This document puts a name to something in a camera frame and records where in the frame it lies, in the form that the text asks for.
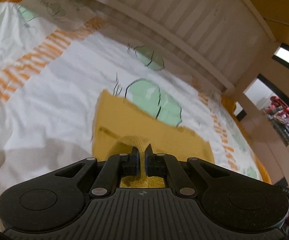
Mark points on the white patterned bed sheet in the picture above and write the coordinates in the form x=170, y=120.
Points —
x=59, y=79

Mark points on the orange blanket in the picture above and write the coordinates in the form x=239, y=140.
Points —
x=247, y=142

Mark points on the mustard yellow knit garment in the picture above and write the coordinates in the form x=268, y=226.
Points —
x=119, y=125

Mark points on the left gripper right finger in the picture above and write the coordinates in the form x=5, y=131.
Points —
x=167, y=166

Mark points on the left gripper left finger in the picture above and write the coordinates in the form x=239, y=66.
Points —
x=110, y=172

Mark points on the white slatted bed rail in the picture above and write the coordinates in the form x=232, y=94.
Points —
x=217, y=39

